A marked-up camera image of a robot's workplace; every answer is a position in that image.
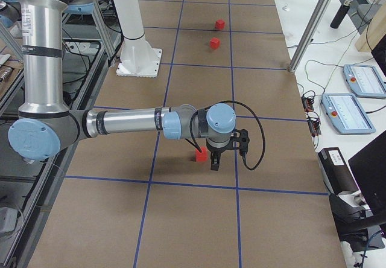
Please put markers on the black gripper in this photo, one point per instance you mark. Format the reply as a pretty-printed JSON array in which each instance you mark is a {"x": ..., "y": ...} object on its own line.
[{"x": 218, "y": 150}]

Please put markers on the far teach pendant tablet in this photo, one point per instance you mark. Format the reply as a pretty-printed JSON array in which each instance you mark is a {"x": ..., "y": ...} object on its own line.
[{"x": 365, "y": 81}]

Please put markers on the black box with label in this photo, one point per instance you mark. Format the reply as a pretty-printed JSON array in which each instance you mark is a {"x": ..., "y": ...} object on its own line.
[{"x": 337, "y": 175}]

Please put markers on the teach pendant tablet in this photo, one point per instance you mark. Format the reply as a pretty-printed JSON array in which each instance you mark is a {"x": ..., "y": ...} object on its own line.
[
  {"x": 346, "y": 114},
  {"x": 365, "y": 81}
]

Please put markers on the white pedestal column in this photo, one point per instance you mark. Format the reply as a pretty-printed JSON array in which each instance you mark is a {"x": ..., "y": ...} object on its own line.
[{"x": 137, "y": 57}]

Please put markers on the black monitor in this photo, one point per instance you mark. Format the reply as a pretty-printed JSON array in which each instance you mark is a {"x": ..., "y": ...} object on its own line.
[{"x": 368, "y": 168}]

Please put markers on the red block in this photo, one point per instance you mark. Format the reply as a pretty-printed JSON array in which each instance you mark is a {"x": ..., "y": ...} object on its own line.
[
  {"x": 220, "y": 24},
  {"x": 214, "y": 43},
  {"x": 201, "y": 155}
]

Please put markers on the black water bottle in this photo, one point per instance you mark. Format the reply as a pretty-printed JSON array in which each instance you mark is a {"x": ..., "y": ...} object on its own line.
[{"x": 341, "y": 13}]

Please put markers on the small circuit board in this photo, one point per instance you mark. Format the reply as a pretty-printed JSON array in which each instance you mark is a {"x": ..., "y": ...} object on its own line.
[{"x": 307, "y": 104}]

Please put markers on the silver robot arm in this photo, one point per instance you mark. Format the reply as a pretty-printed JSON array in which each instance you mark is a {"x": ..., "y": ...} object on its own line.
[{"x": 46, "y": 125}]

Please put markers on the near teach pendant tablet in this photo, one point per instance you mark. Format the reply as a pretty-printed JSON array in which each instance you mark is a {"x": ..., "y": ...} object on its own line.
[{"x": 346, "y": 114}]

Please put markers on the aluminium frame post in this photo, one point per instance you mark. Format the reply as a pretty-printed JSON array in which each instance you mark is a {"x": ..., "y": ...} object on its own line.
[{"x": 310, "y": 29}]

